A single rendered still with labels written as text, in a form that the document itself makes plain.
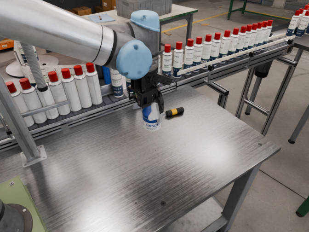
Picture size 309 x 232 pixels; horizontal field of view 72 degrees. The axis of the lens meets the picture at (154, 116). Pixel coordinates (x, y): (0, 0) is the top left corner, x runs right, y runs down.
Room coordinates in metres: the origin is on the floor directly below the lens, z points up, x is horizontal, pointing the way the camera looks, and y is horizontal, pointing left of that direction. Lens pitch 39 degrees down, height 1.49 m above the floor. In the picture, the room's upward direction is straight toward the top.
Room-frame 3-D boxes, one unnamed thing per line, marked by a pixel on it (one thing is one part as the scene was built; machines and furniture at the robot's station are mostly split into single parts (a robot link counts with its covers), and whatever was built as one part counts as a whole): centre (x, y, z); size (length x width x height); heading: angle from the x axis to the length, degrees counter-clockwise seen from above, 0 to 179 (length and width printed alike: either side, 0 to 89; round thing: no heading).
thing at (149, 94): (0.60, 0.03, 1.14); 0.09 x 0.08 x 0.12; 132
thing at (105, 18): (2.68, 0.63, 0.81); 0.32 x 0.24 x 0.01; 28
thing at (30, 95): (0.73, 0.50, 0.98); 0.05 x 0.05 x 0.20
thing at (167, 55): (1.09, -0.07, 0.98); 0.05 x 0.05 x 0.20
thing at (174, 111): (0.82, -0.05, 0.84); 0.20 x 0.03 x 0.03; 114
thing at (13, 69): (1.27, 0.77, 0.89); 0.31 x 0.31 x 0.01
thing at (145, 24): (0.60, 0.03, 1.30); 0.09 x 0.08 x 0.11; 117
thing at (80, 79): (0.84, 0.33, 0.98); 0.05 x 0.05 x 0.20
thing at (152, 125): (0.61, 0.01, 0.99); 0.07 x 0.07 x 0.07
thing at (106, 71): (0.95, 0.24, 0.98); 0.03 x 0.03 x 0.16
